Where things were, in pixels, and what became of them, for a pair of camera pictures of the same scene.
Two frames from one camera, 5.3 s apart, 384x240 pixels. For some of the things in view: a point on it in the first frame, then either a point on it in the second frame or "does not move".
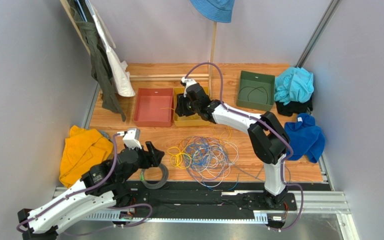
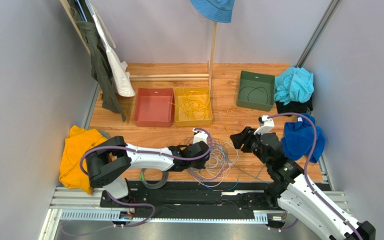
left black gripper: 156,155 to 201,165
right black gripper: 185,104 to 248,139
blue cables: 209,160 does not move
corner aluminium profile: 318,32 does not move
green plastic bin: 256,91 does not move
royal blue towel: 306,138 does not move
